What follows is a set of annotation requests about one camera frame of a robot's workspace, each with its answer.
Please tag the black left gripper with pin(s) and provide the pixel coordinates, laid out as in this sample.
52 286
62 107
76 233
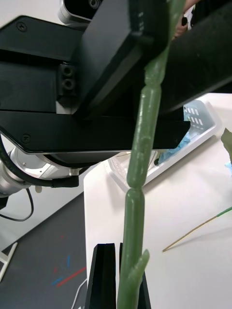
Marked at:
36 72

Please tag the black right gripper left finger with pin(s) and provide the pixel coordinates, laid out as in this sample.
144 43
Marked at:
104 277

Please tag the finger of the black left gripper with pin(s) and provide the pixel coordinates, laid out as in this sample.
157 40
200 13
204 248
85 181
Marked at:
200 67

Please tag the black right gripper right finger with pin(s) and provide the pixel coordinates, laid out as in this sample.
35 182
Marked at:
145 297

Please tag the red rose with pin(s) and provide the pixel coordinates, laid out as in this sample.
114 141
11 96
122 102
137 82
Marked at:
145 144

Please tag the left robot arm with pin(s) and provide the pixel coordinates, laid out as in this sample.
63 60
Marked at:
29 166

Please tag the person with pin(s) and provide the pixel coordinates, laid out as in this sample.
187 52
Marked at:
180 30

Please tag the shallow white box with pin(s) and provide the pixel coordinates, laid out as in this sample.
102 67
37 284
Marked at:
205 125

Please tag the pale blue flower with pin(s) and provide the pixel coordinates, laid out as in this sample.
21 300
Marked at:
183 144

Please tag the blue flower yellow-tipped stem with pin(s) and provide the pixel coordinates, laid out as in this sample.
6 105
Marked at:
229 142

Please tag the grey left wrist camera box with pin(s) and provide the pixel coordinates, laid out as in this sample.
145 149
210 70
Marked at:
72 9

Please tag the white metal frame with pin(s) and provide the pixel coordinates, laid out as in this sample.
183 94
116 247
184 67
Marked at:
8 259

